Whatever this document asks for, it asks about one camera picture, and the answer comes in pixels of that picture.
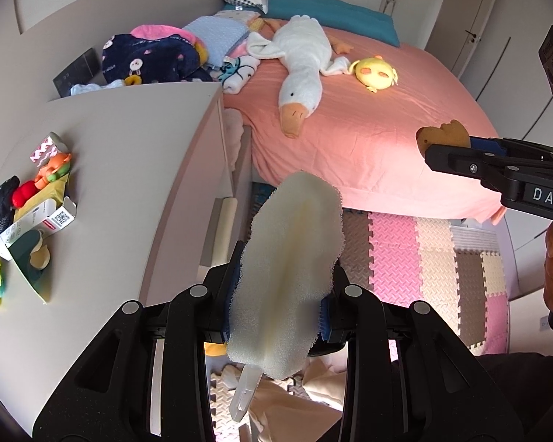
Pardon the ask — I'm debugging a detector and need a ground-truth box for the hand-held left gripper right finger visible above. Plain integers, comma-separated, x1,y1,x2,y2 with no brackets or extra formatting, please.
319,258,521,442

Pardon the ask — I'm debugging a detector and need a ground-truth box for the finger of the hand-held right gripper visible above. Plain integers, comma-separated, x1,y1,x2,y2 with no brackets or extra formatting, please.
469,136,553,163
424,144,527,204

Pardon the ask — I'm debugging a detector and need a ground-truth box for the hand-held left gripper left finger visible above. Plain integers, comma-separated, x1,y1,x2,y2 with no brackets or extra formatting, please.
32,241,246,442

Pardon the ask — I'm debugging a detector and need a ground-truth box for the white sponge bottle brush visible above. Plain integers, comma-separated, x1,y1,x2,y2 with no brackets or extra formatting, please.
226,170,344,424

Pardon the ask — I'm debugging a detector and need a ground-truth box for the beige cloth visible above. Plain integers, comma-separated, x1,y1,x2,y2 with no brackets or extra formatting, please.
249,354,347,442

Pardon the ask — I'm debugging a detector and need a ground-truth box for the cream foam edge strip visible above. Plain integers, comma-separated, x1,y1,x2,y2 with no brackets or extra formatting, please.
211,197,239,266

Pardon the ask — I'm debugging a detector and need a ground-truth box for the bed with pink sheet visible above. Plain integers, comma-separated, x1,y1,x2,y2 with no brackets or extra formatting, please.
223,23,508,227

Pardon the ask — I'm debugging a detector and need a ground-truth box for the pastel foam floor mat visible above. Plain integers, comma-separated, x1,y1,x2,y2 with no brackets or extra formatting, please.
207,182,510,424

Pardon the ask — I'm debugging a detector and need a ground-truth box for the yellow chick plush toy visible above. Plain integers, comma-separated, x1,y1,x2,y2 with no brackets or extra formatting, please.
354,55,400,95

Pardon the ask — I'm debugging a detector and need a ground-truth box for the white wardrobe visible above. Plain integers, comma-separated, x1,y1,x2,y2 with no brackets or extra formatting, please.
378,0,553,148

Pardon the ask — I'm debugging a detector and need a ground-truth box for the teal pillow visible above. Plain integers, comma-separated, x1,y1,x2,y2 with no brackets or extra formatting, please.
267,0,401,48

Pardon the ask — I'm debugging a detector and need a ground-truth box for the white goose plush toy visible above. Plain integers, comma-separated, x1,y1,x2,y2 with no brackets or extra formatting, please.
246,15,355,139

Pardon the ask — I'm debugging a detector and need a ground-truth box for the open white cardboard box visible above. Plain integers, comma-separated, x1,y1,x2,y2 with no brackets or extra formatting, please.
0,196,78,261

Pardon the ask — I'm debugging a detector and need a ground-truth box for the dark green card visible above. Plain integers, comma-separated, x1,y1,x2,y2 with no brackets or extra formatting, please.
7,228,54,305

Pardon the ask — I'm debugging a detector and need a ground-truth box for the orange plastic toy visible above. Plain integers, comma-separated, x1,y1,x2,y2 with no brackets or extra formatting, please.
33,152,73,190

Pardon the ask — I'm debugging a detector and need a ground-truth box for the red heart cushion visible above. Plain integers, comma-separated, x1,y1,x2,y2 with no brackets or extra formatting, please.
11,180,39,208

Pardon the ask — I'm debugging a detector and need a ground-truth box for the white cartoon print cloth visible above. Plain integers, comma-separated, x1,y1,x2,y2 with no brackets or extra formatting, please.
221,54,261,95

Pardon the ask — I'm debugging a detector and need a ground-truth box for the grey foam corner guard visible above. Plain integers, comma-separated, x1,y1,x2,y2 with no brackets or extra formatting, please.
30,132,70,165

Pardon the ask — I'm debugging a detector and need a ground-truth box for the navy rabbit print blanket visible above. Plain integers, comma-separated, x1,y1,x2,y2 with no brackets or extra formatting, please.
102,32,213,87

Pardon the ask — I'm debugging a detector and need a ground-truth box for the light blue baby cloth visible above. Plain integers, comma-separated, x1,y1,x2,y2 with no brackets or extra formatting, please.
71,80,126,96

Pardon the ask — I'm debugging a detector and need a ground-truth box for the light blue fleece blanket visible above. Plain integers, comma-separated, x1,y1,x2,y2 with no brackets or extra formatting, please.
184,16,250,68

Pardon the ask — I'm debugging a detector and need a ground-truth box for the pink blanket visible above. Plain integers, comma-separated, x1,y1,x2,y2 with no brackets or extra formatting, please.
130,24,199,45

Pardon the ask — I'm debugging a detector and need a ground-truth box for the black wall switch panel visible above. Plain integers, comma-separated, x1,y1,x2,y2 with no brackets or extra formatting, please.
53,47,103,98

